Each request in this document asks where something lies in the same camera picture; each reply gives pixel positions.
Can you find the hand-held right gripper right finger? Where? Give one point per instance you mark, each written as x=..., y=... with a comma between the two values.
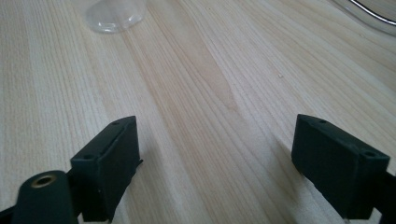
x=336, y=161

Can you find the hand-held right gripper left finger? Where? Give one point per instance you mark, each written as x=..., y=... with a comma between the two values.
x=104, y=168

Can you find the clear plastic cup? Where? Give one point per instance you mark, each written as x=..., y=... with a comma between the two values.
x=115, y=14

